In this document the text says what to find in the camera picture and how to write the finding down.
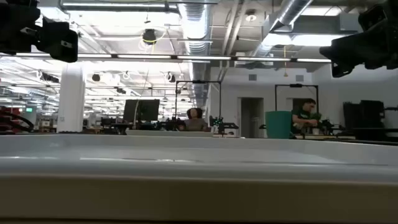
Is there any black yellow cord reel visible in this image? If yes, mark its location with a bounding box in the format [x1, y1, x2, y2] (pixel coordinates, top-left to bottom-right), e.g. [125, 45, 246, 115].
[142, 28, 158, 45]

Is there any potted green plant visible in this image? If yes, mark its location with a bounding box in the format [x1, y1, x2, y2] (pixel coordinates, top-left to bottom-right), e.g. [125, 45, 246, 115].
[310, 111, 323, 134]

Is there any grey plastic tray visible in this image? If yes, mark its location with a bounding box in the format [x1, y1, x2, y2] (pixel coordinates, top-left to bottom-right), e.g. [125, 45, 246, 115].
[0, 133, 398, 180]

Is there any person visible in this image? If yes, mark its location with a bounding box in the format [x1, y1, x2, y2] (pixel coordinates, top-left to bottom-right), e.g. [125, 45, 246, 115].
[290, 98, 320, 135]
[183, 108, 208, 132]

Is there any black frame stand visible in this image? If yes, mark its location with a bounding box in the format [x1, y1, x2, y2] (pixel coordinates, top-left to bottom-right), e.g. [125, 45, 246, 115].
[174, 80, 222, 127]
[274, 83, 320, 113]

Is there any overhead LED light bar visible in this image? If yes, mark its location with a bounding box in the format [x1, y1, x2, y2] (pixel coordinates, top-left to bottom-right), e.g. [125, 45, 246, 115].
[0, 52, 332, 63]

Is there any silver air duct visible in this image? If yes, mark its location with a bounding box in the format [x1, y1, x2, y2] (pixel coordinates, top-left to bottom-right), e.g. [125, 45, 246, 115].
[248, 0, 313, 60]
[178, 0, 213, 108]

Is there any white pillar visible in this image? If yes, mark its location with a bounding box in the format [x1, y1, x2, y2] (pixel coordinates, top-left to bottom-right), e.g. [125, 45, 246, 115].
[57, 63, 86, 133]

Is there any red equipment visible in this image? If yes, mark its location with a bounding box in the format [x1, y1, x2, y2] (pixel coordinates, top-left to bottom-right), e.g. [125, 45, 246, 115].
[0, 106, 35, 133]

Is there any black cabinet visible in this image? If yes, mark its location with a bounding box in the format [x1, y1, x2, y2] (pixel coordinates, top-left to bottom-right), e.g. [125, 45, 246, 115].
[343, 100, 386, 129]

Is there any black computer monitor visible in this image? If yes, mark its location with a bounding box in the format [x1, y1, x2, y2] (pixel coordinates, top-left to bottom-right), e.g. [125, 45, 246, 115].
[123, 99, 160, 123]

